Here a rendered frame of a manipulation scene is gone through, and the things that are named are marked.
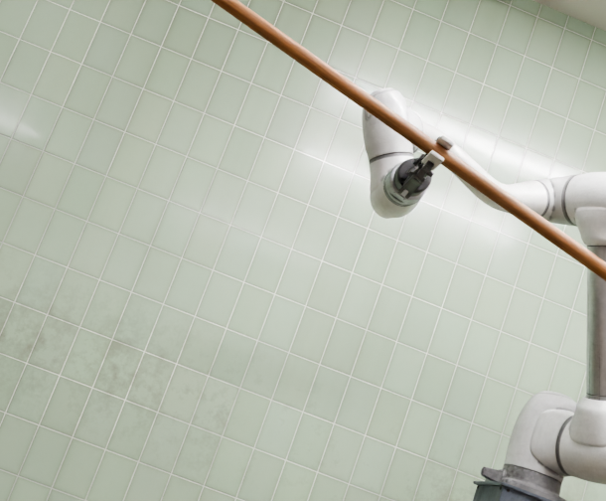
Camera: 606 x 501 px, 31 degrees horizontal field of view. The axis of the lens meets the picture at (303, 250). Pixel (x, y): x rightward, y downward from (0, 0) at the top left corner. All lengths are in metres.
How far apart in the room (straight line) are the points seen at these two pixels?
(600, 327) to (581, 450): 0.30
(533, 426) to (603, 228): 0.55
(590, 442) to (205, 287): 1.22
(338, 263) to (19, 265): 0.95
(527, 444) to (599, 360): 0.30
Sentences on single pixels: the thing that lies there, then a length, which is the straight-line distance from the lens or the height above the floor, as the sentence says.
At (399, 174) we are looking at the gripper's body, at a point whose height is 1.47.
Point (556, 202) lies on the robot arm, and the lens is 2.75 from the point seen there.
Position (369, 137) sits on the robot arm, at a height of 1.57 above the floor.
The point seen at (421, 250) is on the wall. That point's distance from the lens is 3.37.
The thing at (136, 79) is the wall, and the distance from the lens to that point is 3.38.
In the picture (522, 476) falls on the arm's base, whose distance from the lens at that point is 2.82.
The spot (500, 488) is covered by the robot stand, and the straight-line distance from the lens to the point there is 2.78.
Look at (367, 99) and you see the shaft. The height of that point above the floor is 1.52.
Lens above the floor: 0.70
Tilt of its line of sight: 14 degrees up
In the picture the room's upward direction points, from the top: 20 degrees clockwise
